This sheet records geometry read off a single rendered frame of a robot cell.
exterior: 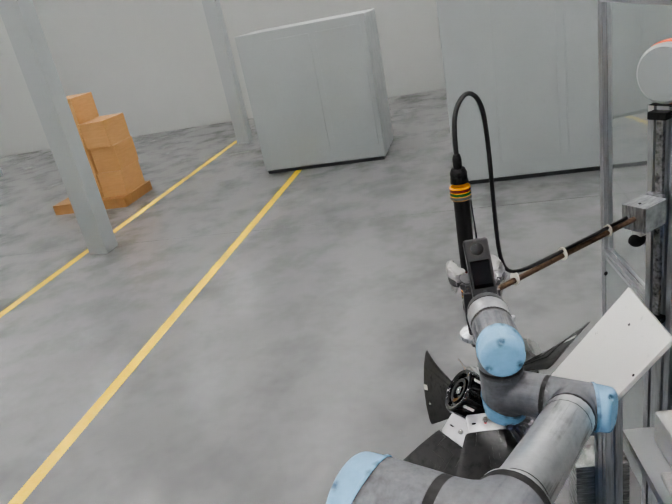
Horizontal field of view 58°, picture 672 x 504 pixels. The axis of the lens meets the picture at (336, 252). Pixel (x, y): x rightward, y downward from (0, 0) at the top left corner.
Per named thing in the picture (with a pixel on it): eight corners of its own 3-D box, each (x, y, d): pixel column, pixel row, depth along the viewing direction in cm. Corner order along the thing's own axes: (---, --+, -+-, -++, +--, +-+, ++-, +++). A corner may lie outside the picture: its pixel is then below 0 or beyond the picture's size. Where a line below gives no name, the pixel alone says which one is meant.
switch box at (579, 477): (618, 496, 190) (618, 441, 182) (629, 519, 182) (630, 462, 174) (569, 500, 192) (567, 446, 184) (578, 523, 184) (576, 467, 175)
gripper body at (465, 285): (461, 307, 125) (469, 338, 114) (456, 270, 122) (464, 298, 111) (498, 302, 124) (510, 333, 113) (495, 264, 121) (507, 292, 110)
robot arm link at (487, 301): (468, 308, 107) (515, 302, 105) (464, 296, 111) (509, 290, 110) (472, 345, 109) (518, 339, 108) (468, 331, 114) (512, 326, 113)
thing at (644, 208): (645, 218, 169) (645, 190, 166) (669, 224, 163) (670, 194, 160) (621, 231, 165) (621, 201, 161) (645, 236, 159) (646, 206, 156)
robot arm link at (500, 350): (482, 385, 100) (476, 342, 96) (472, 349, 110) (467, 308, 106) (530, 379, 99) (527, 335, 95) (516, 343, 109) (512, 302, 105)
